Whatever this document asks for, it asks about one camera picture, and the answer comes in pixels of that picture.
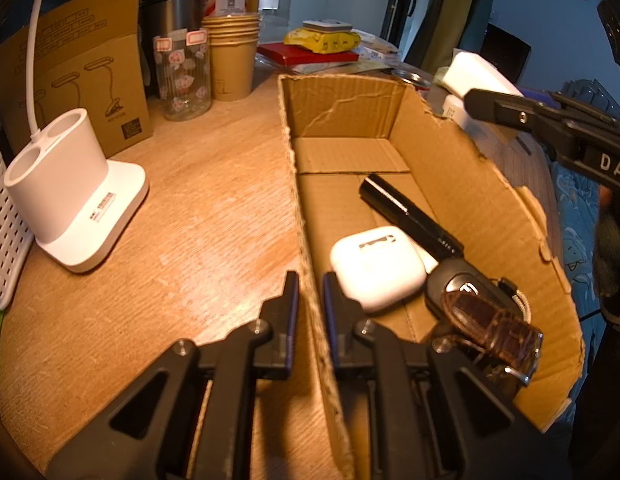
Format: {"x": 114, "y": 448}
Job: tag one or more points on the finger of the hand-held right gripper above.
{"x": 495, "y": 105}

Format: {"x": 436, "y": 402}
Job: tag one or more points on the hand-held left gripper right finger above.
{"x": 330, "y": 320}

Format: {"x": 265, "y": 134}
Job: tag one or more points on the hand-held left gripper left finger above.
{"x": 292, "y": 320}

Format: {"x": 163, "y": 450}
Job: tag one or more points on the white charger adapter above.
{"x": 477, "y": 72}

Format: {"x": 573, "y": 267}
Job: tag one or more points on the white pill bottle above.
{"x": 455, "y": 110}

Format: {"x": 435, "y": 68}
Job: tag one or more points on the white earbuds case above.
{"x": 375, "y": 265}

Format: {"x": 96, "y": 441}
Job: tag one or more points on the red tin can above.
{"x": 412, "y": 80}

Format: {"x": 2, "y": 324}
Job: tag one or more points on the black car key fob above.
{"x": 455, "y": 280}

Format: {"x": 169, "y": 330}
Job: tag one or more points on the cardboard box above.
{"x": 340, "y": 157}

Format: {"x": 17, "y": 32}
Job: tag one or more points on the black monitor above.
{"x": 510, "y": 50}

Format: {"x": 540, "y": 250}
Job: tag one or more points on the pale yellow tissue pack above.
{"x": 442, "y": 77}

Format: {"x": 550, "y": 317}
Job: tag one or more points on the grey bed headboard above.
{"x": 585, "y": 87}

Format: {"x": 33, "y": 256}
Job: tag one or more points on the blue printed blanket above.
{"x": 572, "y": 240}

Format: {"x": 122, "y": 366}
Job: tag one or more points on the yellow curtain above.
{"x": 450, "y": 10}

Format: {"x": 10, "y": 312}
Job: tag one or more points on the grey white flat device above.
{"x": 327, "y": 25}

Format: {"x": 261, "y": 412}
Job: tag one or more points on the yellow wipes packet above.
{"x": 315, "y": 40}

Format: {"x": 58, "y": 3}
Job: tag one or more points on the red flat box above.
{"x": 285, "y": 52}

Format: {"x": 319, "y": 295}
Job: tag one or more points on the white desk lamp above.
{"x": 89, "y": 210}

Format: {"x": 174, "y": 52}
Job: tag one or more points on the stack of brown paper cups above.
{"x": 232, "y": 65}

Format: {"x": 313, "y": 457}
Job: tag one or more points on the printed glass jar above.
{"x": 182, "y": 80}

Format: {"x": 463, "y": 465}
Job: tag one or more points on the white plastic basket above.
{"x": 7, "y": 240}

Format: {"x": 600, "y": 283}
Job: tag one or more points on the brown lamp carton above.
{"x": 89, "y": 60}

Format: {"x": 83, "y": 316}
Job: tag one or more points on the steel tumbler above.
{"x": 172, "y": 12}

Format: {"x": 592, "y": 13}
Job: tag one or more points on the black sliding door frame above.
{"x": 397, "y": 5}

